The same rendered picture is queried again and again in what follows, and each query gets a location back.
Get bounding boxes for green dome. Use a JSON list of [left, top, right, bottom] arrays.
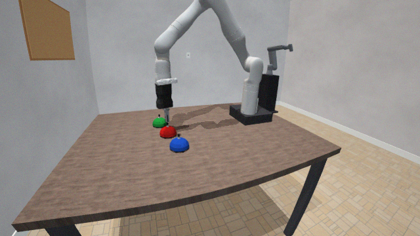
[[152, 114, 167, 128]]

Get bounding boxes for blue bell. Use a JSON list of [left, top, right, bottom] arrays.
[[169, 134, 189, 153]]

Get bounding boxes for red dome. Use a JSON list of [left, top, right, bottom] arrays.
[[159, 123, 177, 139]]

